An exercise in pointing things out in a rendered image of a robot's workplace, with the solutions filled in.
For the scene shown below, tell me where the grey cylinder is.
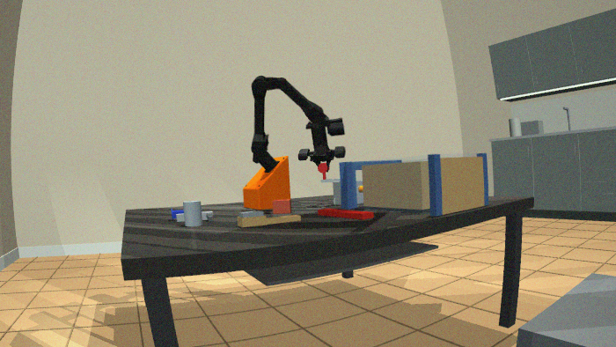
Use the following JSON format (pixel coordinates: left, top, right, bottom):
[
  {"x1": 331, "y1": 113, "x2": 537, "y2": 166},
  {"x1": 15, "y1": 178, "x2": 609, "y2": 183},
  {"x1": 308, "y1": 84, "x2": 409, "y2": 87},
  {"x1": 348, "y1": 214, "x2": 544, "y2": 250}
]
[{"x1": 183, "y1": 201, "x2": 203, "y2": 227}]

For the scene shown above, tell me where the dark grey flat shelf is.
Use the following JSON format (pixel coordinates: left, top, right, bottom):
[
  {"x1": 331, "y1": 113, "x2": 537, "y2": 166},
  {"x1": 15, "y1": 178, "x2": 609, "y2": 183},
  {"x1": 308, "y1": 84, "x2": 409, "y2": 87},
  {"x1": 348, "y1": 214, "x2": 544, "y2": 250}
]
[{"x1": 244, "y1": 241, "x2": 438, "y2": 286}]

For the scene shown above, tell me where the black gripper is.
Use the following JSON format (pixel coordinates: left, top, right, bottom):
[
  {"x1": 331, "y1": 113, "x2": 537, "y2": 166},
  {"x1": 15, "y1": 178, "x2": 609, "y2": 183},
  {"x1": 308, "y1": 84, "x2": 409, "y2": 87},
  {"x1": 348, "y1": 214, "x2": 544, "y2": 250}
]
[{"x1": 298, "y1": 137, "x2": 346, "y2": 172}]

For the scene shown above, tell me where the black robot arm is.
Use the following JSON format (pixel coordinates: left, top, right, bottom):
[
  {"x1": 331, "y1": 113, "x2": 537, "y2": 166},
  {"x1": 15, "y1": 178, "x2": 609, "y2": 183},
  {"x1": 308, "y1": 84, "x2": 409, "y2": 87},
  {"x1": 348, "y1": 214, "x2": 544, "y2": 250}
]
[{"x1": 251, "y1": 76, "x2": 344, "y2": 173}]

